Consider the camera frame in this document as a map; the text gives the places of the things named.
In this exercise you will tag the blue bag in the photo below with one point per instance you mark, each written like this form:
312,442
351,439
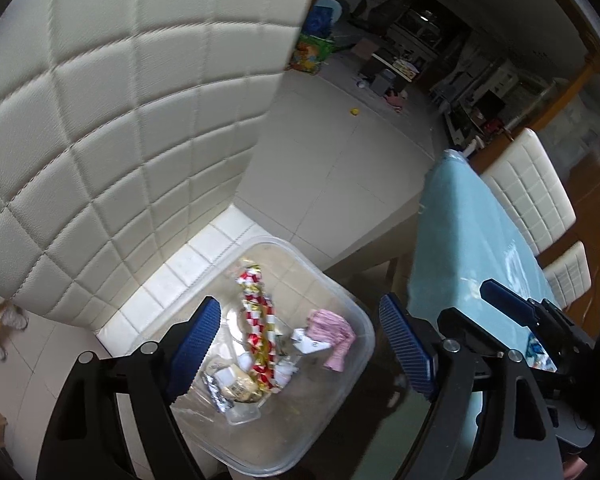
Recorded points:
322,17

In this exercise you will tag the large cream quilted chair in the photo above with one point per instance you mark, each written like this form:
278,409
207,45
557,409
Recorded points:
120,135

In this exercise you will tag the clear plastic bin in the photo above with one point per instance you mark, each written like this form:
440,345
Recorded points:
300,410

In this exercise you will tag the grey storage box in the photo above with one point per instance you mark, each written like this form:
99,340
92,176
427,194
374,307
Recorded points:
382,81

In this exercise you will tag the white printed wrapper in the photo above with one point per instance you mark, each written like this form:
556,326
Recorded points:
309,342

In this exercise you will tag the teal heart-print tablecloth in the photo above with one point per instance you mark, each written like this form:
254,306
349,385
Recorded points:
460,240

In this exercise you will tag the coffee table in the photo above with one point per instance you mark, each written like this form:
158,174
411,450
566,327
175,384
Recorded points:
397,65

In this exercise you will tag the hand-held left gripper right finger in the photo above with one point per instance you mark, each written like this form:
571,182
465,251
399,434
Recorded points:
405,345

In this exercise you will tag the pink wrapper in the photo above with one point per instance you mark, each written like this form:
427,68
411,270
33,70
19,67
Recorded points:
332,335

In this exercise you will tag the silver foil wrapper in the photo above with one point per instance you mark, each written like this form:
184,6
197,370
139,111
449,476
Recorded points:
214,391

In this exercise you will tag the green printed bag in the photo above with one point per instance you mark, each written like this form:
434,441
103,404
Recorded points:
310,52

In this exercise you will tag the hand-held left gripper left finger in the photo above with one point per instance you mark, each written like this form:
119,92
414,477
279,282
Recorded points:
195,345

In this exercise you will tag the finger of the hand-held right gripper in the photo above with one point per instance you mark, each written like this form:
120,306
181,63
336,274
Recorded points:
467,327
505,300

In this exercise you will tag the red white checkered snack packet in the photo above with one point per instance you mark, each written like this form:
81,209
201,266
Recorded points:
255,320

